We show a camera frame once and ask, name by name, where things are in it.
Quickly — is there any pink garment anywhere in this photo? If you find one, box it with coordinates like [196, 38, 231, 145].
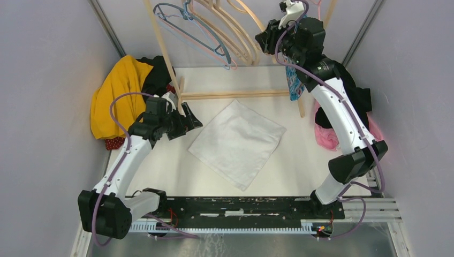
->
[313, 101, 384, 152]

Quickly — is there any white garment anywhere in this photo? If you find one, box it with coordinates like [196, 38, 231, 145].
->
[188, 100, 286, 191]

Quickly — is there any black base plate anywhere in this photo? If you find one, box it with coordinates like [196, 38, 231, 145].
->
[152, 196, 345, 229]

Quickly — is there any yellow garment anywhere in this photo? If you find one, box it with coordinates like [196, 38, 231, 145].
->
[89, 55, 154, 141]

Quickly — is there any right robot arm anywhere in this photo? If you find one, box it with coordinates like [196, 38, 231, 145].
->
[255, 18, 388, 218]

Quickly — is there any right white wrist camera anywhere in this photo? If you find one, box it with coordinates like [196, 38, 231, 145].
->
[278, 0, 309, 29]

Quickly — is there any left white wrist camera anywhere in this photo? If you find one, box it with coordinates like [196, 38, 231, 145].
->
[161, 91, 178, 111]

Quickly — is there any pink plastic hanger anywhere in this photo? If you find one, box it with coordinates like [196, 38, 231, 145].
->
[155, 11, 238, 70]
[309, 0, 322, 20]

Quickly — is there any wooden hanger middle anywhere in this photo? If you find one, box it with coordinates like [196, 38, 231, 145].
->
[207, 1, 260, 66]

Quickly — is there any red dotted garment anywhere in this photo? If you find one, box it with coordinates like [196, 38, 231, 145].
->
[104, 137, 125, 150]

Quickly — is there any wooden hanger back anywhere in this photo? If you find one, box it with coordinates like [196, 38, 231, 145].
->
[188, 0, 250, 66]

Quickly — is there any black garment right pile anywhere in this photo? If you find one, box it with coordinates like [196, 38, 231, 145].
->
[334, 61, 372, 130]

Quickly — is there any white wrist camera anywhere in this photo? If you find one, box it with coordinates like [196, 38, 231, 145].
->
[161, 91, 178, 111]
[278, 0, 309, 29]

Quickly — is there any black garment pile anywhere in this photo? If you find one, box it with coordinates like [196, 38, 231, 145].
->
[334, 61, 372, 130]
[137, 56, 176, 96]

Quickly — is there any wooden clothes rack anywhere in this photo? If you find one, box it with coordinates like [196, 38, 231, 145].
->
[143, 0, 339, 118]

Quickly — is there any grey plastic hanger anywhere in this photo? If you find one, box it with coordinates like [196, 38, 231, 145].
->
[153, 2, 232, 66]

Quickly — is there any black garment left pile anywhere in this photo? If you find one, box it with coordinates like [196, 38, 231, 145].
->
[137, 56, 176, 96]

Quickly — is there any blue floral skirt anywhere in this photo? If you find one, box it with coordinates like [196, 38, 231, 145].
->
[285, 66, 305, 101]

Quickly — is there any white slotted cable duct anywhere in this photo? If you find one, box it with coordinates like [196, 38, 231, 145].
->
[129, 220, 316, 235]

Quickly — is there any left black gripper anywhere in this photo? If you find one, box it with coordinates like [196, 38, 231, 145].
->
[159, 102, 202, 140]

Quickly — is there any light blue plastic hanger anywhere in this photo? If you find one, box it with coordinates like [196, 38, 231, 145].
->
[154, 5, 231, 71]

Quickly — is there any wooden hanger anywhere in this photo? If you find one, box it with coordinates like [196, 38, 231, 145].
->
[227, 0, 265, 66]
[207, 1, 260, 66]
[188, 0, 250, 66]

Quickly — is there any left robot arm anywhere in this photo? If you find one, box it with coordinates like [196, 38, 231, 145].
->
[78, 96, 203, 239]

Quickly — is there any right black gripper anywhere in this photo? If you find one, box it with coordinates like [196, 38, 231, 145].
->
[256, 14, 305, 64]

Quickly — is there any wooden hanger front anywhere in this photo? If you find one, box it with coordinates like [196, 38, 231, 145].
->
[227, 0, 265, 66]

